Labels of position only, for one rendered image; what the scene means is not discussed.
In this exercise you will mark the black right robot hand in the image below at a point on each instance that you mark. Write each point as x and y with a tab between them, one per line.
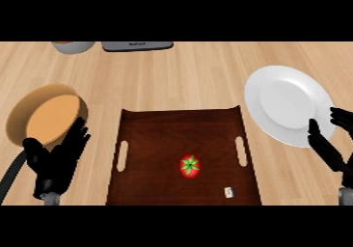
334	151

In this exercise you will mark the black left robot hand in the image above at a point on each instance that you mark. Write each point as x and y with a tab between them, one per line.
55	167

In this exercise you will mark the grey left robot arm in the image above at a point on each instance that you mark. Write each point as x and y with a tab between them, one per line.
52	198

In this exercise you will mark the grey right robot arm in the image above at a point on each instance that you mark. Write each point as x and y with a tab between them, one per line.
348	196

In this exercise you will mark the white round plate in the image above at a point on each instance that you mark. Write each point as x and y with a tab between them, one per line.
284	103

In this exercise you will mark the dark brown wooden tray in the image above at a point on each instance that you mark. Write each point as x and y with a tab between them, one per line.
184	154

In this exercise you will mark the red tomato with green stem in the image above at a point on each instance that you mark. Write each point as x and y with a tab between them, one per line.
190	166

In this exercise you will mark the tan frying pan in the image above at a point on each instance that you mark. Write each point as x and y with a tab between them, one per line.
46	119

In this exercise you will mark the small white label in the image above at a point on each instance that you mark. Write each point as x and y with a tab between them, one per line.
228	192

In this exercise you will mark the grey flat appliance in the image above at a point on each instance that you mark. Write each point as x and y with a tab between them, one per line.
136	46

